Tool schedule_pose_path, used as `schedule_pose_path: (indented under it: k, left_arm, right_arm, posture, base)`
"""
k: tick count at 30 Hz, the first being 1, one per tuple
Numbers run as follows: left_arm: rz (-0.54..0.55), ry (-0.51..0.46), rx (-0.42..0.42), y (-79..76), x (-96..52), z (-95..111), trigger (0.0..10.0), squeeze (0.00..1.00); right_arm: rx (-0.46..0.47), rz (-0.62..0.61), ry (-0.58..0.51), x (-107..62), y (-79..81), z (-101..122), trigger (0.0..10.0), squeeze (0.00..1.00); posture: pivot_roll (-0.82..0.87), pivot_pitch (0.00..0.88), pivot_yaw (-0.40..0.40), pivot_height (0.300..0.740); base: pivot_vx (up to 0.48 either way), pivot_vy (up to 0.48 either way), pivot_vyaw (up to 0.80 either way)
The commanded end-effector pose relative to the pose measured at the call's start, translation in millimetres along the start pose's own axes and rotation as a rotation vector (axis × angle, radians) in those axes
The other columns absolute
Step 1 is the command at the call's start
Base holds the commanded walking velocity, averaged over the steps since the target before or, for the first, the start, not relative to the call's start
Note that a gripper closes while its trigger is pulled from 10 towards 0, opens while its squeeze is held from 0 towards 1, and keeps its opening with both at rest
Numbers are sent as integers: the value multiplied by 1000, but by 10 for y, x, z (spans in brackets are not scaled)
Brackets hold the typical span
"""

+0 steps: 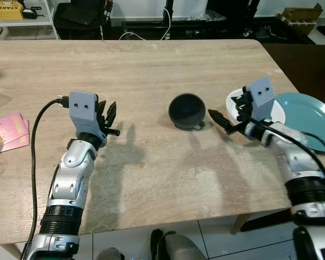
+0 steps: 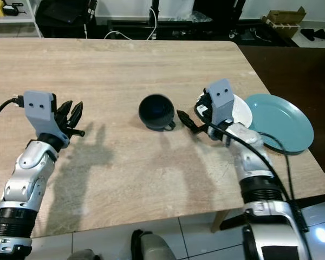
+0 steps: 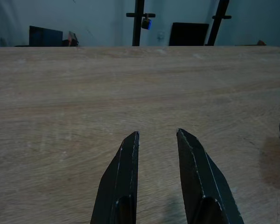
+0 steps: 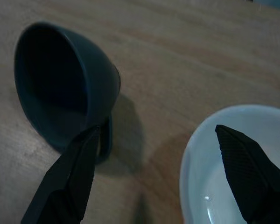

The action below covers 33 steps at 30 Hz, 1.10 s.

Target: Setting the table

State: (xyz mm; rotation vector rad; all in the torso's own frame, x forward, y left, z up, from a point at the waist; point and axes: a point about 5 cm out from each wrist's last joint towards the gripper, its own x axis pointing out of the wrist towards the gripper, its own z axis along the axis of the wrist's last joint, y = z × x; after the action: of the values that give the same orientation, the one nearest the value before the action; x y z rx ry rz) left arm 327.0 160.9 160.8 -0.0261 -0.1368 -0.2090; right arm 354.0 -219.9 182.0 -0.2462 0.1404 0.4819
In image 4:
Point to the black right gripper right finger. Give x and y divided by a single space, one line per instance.
252 177

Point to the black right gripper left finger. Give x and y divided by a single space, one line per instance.
67 177

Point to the white bowl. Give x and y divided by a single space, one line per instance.
200 163

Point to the dark blue cup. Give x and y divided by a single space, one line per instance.
100 77

